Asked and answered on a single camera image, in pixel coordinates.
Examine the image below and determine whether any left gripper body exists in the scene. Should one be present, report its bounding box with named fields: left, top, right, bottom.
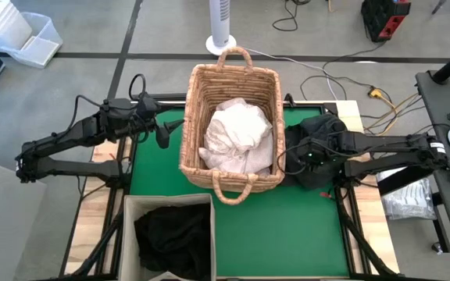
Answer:
left=130, top=111, right=168, bottom=138

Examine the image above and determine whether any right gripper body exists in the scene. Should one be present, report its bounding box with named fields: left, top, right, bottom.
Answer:
left=301, top=130, right=347, bottom=167

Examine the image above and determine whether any large black garment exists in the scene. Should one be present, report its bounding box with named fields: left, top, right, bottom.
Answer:
left=284, top=113, right=350, bottom=191

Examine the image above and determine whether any white shirt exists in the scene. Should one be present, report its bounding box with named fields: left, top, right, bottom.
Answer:
left=204, top=97, right=273, bottom=157

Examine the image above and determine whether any small black garment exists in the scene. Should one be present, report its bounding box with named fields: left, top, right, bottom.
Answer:
left=133, top=202, right=213, bottom=281

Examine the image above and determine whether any black diagonal support bar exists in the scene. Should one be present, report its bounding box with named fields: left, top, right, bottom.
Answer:
left=377, top=165, right=450, bottom=196

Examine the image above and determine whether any green table mat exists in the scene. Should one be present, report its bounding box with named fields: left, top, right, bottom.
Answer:
left=129, top=105, right=351, bottom=278

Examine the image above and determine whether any clear plastic bag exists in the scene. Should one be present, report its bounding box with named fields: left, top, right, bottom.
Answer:
left=377, top=167, right=438, bottom=222

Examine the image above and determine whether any beige fabric storage bin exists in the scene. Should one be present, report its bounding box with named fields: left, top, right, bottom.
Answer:
left=118, top=193, right=217, bottom=281

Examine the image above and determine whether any white tower fan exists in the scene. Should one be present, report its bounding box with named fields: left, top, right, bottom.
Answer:
left=205, top=0, right=238, bottom=56

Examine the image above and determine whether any black side table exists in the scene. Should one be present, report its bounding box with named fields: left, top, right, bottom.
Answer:
left=415, top=69, right=450, bottom=269

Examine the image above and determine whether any clear plastic storage bin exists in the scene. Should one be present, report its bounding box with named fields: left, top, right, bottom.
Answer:
left=0, top=11, right=64, bottom=69

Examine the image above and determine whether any grey panel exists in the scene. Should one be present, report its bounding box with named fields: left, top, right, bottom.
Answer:
left=0, top=155, right=47, bottom=281

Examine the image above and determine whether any woven straw basket with handles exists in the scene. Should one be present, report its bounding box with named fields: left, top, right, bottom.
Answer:
left=179, top=46, right=287, bottom=207

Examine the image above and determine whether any yellow power plug with cable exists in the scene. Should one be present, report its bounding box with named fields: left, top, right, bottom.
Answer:
left=366, top=87, right=402, bottom=137

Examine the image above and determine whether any black metal table frame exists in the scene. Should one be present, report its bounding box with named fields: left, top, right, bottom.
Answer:
left=64, top=92, right=400, bottom=281

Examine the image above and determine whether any white floor cable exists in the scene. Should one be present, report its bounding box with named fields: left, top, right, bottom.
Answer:
left=247, top=48, right=340, bottom=101

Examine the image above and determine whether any looped black floor cable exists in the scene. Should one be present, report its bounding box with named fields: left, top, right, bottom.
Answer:
left=271, top=0, right=312, bottom=33

